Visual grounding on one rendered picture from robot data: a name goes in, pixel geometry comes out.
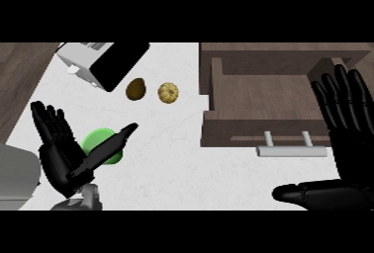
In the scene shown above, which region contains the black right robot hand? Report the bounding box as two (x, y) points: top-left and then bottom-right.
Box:
(270, 63), (374, 211)

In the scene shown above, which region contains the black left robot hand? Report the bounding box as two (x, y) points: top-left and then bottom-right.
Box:
(29, 100), (140, 200)

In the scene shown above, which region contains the green cup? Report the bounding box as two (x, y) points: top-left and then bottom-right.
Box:
(80, 127), (124, 165)

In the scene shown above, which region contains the brown wooden open drawer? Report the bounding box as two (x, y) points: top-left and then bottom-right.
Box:
(199, 56), (374, 148)

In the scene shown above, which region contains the brown wooden drawer front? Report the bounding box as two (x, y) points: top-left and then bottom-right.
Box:
(199, 118), (338, 148)

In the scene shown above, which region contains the brown oval fruit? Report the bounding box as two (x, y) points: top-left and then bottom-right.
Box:
(124, 77), (148, 102)

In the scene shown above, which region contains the yellow ridged round squash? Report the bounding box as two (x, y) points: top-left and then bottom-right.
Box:
(156, 82), (182, 105)

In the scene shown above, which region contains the white box appliance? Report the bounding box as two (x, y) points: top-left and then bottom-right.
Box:
(56, 42), (117, 90)

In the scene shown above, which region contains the black appliance door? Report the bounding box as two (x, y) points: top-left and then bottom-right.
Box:
(88, 42), (152, 94)

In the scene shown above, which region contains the brown wooden cabinet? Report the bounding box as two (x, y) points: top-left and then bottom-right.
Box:
(196, 42), (374, 97)

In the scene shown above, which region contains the pale grey drawer handle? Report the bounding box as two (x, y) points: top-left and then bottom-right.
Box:
(255, 130), (328, 158)

